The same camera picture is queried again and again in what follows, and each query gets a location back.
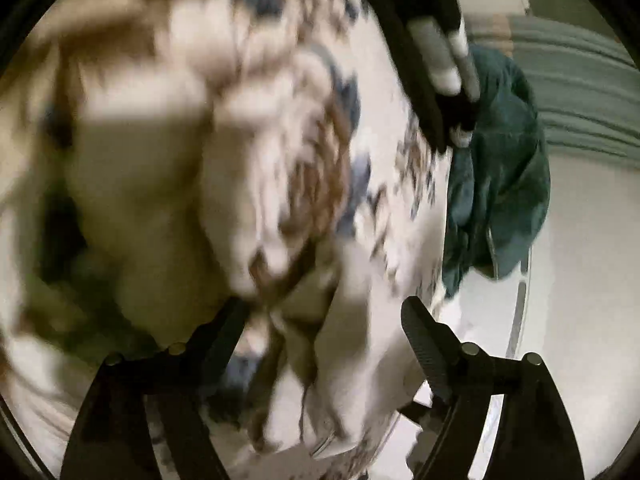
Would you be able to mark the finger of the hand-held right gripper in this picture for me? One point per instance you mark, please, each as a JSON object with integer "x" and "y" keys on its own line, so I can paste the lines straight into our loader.
{"x": 425, "y": 60}

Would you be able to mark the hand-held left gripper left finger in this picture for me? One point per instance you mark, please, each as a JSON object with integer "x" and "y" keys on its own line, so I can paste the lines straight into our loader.
{"x": 220, "y": 332}

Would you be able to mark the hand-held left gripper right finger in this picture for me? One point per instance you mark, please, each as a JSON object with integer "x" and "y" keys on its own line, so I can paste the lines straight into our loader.
{"x": 425, "y": 340}

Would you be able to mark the white brown blue patterned cloth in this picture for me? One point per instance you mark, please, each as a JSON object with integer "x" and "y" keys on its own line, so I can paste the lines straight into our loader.
{"x": 300, "y": 125}

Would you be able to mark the dark green cloth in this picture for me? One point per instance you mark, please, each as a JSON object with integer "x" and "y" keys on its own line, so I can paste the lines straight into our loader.
{"x": 500, "y": 175}

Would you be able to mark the grey striped blanket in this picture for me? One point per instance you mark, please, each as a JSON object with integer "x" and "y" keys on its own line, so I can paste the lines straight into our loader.
{"x": 575, "y": 85}

